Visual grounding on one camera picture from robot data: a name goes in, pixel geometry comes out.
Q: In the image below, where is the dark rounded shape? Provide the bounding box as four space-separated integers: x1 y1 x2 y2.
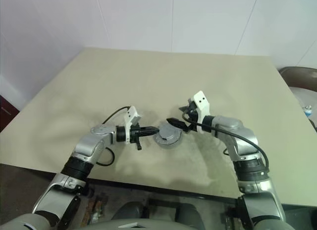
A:
112 201 142 220
174 202 202 223

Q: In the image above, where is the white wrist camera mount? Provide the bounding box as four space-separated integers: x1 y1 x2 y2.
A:
123 105 142 144
193 90 211 134

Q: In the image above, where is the black table frame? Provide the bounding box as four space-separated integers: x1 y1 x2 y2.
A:
85 177 246 206

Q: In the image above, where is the motor stator with copper windings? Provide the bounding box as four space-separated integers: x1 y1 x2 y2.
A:
153 133 184 149

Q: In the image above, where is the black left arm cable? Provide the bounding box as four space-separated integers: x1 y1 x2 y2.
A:
96 106 131 166

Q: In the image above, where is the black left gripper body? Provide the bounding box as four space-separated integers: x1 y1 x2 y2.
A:
129 125 143 151

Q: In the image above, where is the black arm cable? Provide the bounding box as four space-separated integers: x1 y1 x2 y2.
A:
96 106 131 166
182 111 269 172

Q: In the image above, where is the rusty brown floor piece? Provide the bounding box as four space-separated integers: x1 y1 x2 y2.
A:
86 196 105 222

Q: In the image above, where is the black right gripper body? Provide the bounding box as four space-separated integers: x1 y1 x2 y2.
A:
185 100 198 125

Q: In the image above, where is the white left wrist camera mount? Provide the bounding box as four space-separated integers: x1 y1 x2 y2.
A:
123 105 142 144

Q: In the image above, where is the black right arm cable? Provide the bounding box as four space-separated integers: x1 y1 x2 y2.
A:
182 111 269 172

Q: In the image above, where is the grey robot torso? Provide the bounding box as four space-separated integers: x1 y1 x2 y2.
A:
83 216 253 230

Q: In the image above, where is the dark red cabinet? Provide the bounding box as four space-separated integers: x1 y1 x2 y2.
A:
0 95 20 133

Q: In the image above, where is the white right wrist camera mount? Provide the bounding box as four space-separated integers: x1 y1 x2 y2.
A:
193 90 211 134

